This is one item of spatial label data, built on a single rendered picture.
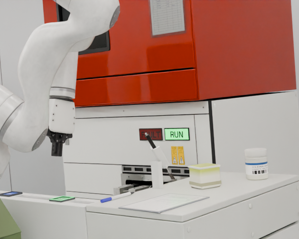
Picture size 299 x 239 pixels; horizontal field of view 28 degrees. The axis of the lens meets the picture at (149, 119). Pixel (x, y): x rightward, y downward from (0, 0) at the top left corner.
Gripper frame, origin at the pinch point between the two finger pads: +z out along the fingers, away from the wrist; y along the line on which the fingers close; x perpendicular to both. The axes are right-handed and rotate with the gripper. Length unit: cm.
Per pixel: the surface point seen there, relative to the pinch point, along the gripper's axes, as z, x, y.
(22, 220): 22.6, -14.3, -0.3
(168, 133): -11, -4, -57
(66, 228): 22.9, 6.4, -0.4
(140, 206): 14.7, 33.8, -1.5
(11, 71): -82, -300, -193
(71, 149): -4, -59, -58
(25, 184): 17, -294, -215
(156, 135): -10, -10, -57
